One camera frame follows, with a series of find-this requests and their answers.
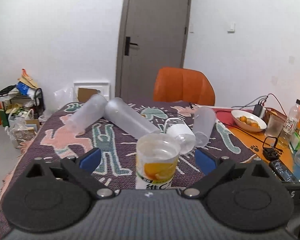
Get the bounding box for vitamin C label cup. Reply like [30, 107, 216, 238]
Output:
[135, 133, 180, 190]

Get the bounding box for clear white-label cup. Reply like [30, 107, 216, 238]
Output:
[164, 118, 196, 155]

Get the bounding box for frosted cup right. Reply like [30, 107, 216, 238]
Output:
[192, 106, 216, 147]

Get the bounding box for frosted cup far left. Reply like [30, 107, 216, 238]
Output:
[65, 94, 108, 134]

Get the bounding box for frosted tall cup centre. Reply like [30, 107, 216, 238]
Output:
[104, 98, 161, 139]

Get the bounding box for purple patterned woven blanket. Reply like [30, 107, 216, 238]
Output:
[0, 100, 263, 238]

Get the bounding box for orange cartoon tablecloth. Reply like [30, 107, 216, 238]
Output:
[212, 106, 300, 183]

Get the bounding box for white bowl of oranges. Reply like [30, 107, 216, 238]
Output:
[231, 110, 267, 133]

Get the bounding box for clear drinking glass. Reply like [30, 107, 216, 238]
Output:
[264, 115, 285, 137]

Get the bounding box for black power adapter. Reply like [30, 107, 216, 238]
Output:
[253, 104, 264, 118]

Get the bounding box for clear plastic bags pile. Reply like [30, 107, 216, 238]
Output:
[5, 87, 76, 153]

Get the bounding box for clear plastic drink bottle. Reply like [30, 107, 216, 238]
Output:
[278, 99, 300, 147]

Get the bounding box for black cluttered shelf rack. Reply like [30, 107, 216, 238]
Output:
[0, 68, 45, 127]

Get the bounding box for orange leather chair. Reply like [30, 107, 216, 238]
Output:
[153, 67, 216, 106]

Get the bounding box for black cable on table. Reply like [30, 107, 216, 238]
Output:
[214, 93, 291, 153]

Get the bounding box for white foam packaging frame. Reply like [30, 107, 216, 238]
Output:
[74, 81, 110, 102]

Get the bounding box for white wall switch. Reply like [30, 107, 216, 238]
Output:
[227, 22, 236, 33]

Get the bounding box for grey door with handle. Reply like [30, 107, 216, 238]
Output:
[115, 0, 191, 102]

